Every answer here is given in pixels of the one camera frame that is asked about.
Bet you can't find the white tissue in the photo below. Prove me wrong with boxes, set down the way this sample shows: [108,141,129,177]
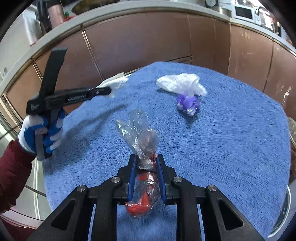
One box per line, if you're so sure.
[97,72,128,97]

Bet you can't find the red snack wrapper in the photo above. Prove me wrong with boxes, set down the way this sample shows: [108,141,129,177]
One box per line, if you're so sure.
[125,155,159,217]

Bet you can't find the clear plastic bag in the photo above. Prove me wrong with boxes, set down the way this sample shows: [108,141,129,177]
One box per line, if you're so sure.
[115,109,159,171]

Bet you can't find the purple glove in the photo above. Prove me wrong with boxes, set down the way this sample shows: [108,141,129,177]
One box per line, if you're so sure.
[177,94,200,116]

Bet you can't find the white plastic bag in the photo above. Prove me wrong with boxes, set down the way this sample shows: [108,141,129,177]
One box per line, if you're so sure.
[156,73,208,97]

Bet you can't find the maroon sleeve forearm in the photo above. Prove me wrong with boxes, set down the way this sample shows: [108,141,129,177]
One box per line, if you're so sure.
[0,140,35,213]

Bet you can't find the black-lined red trash bin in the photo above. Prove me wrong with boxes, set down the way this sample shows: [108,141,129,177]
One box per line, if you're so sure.
[268,186,291,238]

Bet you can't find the brown kitchen cabinets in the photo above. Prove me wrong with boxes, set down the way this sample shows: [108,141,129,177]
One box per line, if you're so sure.
[1,12,295,121]

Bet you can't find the blue white gloved left hand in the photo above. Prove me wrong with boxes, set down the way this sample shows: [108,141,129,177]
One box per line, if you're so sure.
[18,109,65,161]

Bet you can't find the blue towel table cover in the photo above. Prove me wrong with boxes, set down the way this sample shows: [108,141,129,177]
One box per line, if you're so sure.
[43,62,290,238]

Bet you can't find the pink thermos bottle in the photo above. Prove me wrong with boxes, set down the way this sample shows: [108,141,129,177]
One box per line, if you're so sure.
[47,1,65,28]

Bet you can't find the chrome faucet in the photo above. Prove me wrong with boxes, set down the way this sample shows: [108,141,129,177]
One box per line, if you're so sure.
[255,6,275,32]

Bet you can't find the rice cooker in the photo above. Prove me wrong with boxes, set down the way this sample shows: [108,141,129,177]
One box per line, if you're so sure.
[204,0,233,17]

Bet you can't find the white microwave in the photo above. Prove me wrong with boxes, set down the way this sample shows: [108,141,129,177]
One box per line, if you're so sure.
[231,5,255,23]

